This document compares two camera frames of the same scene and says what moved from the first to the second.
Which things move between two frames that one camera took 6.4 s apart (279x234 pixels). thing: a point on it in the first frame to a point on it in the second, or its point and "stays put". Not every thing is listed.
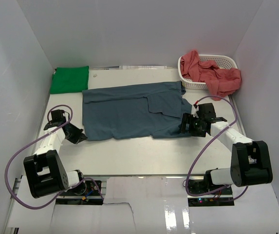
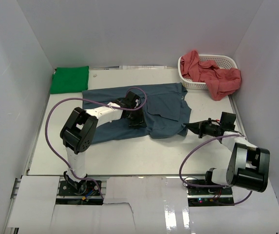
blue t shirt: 156,110 stays put
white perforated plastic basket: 222,61 stays put
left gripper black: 79,137 to 139,119
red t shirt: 223,82 stays put
